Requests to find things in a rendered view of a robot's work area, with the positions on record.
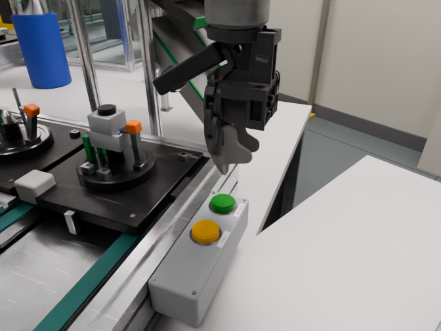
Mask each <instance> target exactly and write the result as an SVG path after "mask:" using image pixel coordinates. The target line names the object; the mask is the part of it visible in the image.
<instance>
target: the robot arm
mask: <svg viewBox="0 0 441 331"><path fill-rule="evenodd" d="M204 8H205V21H206V22H207V23H208V25H207V38H208V39H210V40H213V41H215V42H214V43H212V44H210V45H208V46H206V47H205V48H203V49H202V50H200V51H198V52H197V53H196V54H194V55H192V56H191V57H189V58H187V59H186V60H184V61H182V62H181V63H180V64H177V65H176V66H168V67H166V68H165V69H164V70H163V71H162V73H161V74H160V76H158V77H157V78H156V79H154V80H153V82H152V83H153V85H154V87H155V88H156V90H157V92H158V93H159V95H161V96H162V95H165V94H166V93H168V92H171V93H176V92H179V91H181V90H182V89H183V88H184V87H185V85H186V82H188V81H190V80H191V79H193V78H195V77H197V76H199V75H200V74H202V73H204V72H206V71H208V70H209V69H211V68H212V67H214V66H216V65H218V64H220V63H221V62H223V61H225V60H227V62H228V63H226V64H224V65H222V66H220V67H219V68H217V69H216V70H214V71H213V72H211V73H210V74H208V75H207V80H208V81H207V85H206V87H205V91H204V99H203V112H204V136H205V142H206V145H207V149H208V152H209V153H210V155H211V158H212V159H213V161H214V163H215V165H216V167H217V168H218V170H219V171H220V173H221V174H222V175H226V174H227V173H228V169H229V166H230V164H248V163H249V162H250V161H251V160H252V159H253V156H252V152H256V151H258V149H259V147H260V144H259V140H258V139H256V138H255V137H254V136H252V135H250V134H249V133H248V132H247V130H246V128H248V129H255V130H259V131H264V127H265V125H266V124H267V123H268V121H269V119H270V118H271V117H272V116H273V115H274V113H275V112H277V108H278V95H279V87H280V73H279V71H277V70H276V56H277V48H278V42H280V41H281V36H282V28H267V25H266V23H267V22H268V21H269V14H270V0H204ZM240 46H241V48H240ZM276 72H277V73H276Z"/></svg>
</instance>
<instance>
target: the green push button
mask: <svg viewBox="0 0 441 331"><path fill-rule="evenodd" d="M235 203H236V201H235V199H234V198H233V197H232V196H231V195H229V194H218V195H216V196H214V197H212V199H211V208H212V209H213V210H214V211H216V212H218V213H228V212H230V211H232V210H233V209H234V208H235Z"/></svg>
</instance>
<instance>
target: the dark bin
mask: <svg viewBox="0 0 441 331"><path fill-rule="evenodd" d="M151 1H152V2H153V3H155V4H156V5H157V6H159V7H161V8H162V9H163V10H165V11H166V12H168V13H169V14H170V15H171V16H173V17H175V18H176V19H177V20H179V21H180V22H182V23H183V24H184V25H186V26H187V27H189V28H190V29H191V30H198V29H201V28H205V27H207V25H208V23H207V22H206V21H205V8H204V0H185V1H179V2H173V1H172V0H151Z"/></svg>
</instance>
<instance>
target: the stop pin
mask: <svg viewBox="0 0 441 331"><path fill-rule="evenodd" d="M64 216H65V219H66V222H67V225H68V228H69V231H70V233H73V234H77V233H78V232H80V231H81V228H80V225H79V221H78V218H77V215H76V212H75V211H72V210H68V211H67V212H66V213H65V214H64Z"/></svg>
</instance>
